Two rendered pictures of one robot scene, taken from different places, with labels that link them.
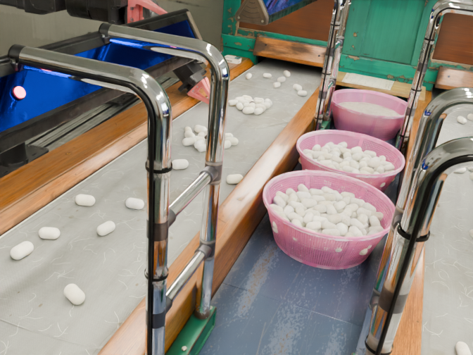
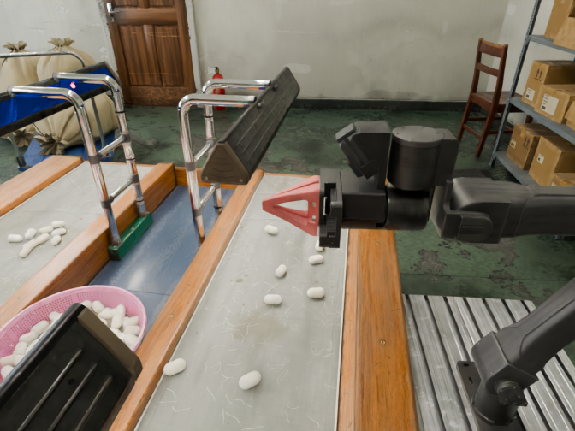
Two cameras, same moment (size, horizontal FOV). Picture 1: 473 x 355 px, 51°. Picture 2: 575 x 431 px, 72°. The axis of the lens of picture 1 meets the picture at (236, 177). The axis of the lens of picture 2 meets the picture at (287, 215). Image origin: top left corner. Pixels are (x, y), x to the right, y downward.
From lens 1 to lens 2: 144 cm
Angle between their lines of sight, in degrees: 121
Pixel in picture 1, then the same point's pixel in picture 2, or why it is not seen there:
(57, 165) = (373, 318)
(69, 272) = (284, 245)
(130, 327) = (233, 215)
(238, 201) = (173, 312)
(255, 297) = (166, 292)
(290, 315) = (144, 284)
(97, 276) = (267, 245)
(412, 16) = not seen: outside the picture
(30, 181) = (371, 290)
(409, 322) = (80, 239)
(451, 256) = not seen: outside the picture
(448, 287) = (18, 282)
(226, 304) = not seen: hidden behind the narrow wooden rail
